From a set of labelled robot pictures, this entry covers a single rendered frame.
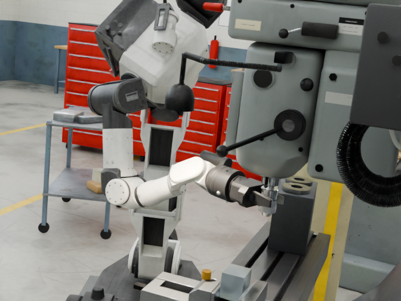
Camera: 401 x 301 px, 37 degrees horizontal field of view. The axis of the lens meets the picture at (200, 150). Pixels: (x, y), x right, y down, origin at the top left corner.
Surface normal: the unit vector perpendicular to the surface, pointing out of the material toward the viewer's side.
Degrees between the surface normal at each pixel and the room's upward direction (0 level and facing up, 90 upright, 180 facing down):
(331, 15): 90
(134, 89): 76
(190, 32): 58
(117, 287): 0
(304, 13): 90
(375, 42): 90
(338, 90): 90
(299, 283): 0
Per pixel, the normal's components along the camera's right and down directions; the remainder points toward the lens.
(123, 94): 0.71, -0.01
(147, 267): -0.08, 0.43
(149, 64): 0.01, -0.33
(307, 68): -0.25, 0.18
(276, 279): 0.11, -0.97
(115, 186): -0.44, 0.02
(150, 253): 0.07, -0.77
